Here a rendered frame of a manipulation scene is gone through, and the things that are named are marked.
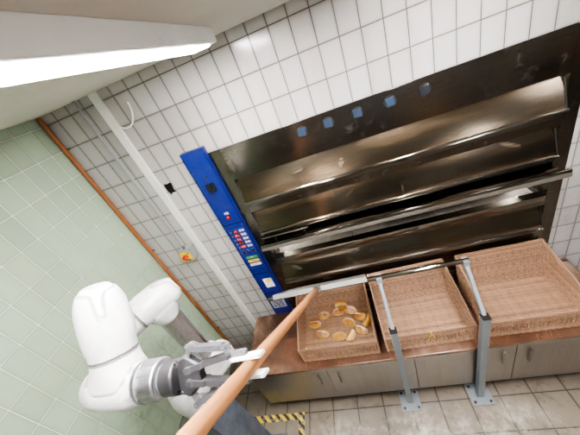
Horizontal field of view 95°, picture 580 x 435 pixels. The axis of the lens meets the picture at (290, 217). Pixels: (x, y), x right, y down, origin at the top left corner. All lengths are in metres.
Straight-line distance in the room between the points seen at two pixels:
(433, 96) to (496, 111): 0.35
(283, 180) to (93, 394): 1.31
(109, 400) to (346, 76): 1.48
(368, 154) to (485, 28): 0.73
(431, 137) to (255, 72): 1.01
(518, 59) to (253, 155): 1.38
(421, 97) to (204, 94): 1.13
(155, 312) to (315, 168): 1.11
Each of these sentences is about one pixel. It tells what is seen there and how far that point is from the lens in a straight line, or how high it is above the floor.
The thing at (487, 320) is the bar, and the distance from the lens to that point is 1.84.
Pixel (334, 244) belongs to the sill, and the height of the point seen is 1.18.
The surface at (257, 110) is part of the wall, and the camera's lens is 1.56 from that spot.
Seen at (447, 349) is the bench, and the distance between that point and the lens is 2.14.
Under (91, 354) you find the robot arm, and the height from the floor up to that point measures 2.08.
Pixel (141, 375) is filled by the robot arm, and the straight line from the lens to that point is 0.74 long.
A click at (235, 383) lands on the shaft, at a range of 0.55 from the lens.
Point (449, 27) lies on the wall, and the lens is 1.63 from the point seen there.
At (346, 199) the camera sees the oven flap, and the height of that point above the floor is 1.53.
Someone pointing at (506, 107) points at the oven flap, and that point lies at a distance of 1.86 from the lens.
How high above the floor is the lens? 2.46
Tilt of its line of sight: 31 degrees down
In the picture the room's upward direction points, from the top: 23 degrees counter-clockwise
